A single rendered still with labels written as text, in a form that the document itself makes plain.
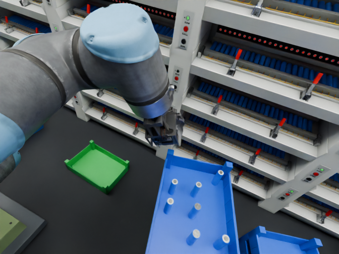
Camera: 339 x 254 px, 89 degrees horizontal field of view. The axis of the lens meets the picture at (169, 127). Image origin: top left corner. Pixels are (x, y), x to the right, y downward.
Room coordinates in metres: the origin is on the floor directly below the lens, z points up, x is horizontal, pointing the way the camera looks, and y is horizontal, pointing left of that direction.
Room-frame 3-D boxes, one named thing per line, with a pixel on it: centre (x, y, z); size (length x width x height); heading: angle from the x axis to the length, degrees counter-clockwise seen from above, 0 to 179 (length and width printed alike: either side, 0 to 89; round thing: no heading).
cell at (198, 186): (0.24, -0.11, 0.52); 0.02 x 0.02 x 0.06
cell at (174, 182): (0.24, -0.04, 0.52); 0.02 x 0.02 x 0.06
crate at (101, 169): (0.53, 0.37, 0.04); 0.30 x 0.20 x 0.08; 70
